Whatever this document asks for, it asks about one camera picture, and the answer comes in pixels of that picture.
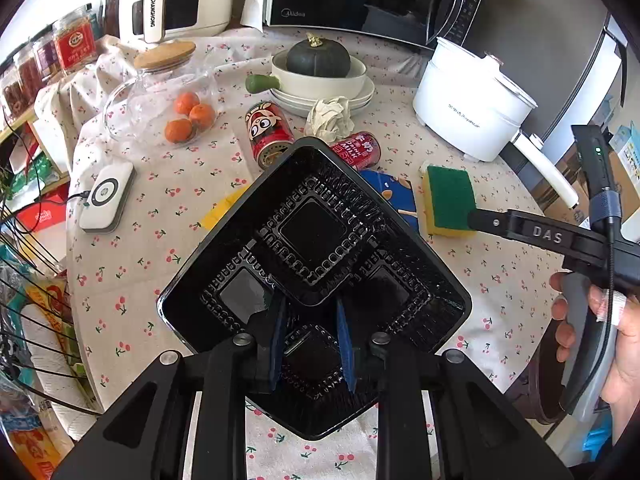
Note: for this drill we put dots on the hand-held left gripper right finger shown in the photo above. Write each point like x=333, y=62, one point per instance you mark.
x=345, y=347

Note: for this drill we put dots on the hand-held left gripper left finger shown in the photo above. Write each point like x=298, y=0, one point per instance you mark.
x=277, y=342

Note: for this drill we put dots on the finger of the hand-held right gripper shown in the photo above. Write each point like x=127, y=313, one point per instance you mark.
x=525, y=232

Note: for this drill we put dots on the green and yellow sponge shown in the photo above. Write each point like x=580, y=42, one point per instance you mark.
x=447, y=195

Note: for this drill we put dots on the black plastic food tray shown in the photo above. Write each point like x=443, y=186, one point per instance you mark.
x=310, y=230

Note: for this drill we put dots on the brown trash bin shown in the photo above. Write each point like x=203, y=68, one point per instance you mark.
x=542, y=385

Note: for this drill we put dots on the red drink can pink print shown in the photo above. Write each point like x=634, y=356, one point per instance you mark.
x=357, y=147

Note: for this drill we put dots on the person's right hand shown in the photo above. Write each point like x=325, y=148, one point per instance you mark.
x=625, y=350

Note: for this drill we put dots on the brown cardboard box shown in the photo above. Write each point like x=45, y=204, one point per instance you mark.
x=570, y=185

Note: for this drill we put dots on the blue and white box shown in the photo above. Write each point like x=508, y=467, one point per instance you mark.
x=627, y=147

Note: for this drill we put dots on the blue snack packet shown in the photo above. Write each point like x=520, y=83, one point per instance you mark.
x=395, y=195

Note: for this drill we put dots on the white electric cooking pot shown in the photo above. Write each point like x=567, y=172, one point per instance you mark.
x=465, y=110

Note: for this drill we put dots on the cherry print tablecloth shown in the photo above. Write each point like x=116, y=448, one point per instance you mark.
x=150, y=270

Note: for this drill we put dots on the grey refrigerator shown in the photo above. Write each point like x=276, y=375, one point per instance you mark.
x=550, y=35

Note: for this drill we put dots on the white plate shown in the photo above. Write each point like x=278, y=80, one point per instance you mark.
x=295, y=108
x=367, y=90

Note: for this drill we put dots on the red cartoon drink can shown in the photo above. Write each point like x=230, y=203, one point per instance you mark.
x=265, y=130

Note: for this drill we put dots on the white paper towel roll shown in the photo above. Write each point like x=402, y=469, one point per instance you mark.
x=55, y=360

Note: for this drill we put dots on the crumpled white paper tissue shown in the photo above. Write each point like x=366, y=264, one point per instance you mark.
x=330, y=117

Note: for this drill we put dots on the orange mandarin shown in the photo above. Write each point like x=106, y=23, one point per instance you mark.
x=186, y=103
x=179, y=131
x=202, y=116

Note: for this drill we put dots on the colourful snack packets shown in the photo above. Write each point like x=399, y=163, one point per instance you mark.
x=30, y=440

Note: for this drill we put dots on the dark green pumpkin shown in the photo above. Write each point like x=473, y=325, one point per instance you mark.
x=317, y=57

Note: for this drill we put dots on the glass jar with cork lid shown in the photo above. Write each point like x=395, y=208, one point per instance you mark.
x=150, y=85

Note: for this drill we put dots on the glass jar of dried food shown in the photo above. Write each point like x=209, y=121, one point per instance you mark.
x=45, y=57
x=25, y=72

